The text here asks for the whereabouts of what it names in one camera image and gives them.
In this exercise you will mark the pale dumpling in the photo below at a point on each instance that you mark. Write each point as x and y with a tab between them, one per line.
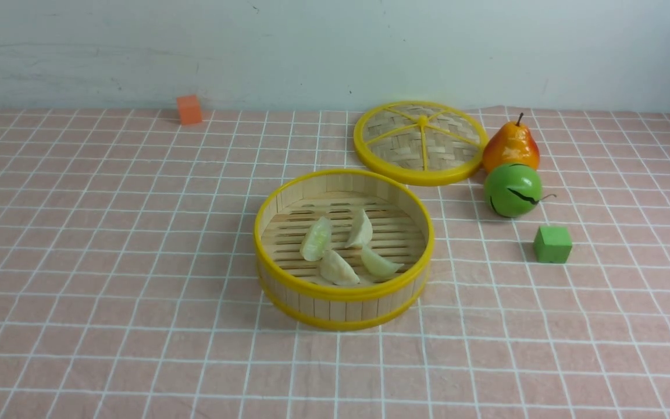
378	266
317	240
336	270
361	231

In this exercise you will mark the bamboo steamer tray yellow rim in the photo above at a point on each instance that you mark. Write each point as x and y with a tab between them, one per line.
403	234

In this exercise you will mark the woven steamer lid yellow rim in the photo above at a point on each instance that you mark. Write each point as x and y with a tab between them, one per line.
420	143

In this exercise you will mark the orange foam cube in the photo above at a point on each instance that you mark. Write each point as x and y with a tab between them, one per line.
189	110

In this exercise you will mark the green toy apple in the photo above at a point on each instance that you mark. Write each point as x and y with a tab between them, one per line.
512	190

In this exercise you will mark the orange yellow toy pear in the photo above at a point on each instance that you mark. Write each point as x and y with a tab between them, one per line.
512	144

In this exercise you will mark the green foam cube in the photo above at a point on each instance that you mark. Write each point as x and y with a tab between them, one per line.
552	244

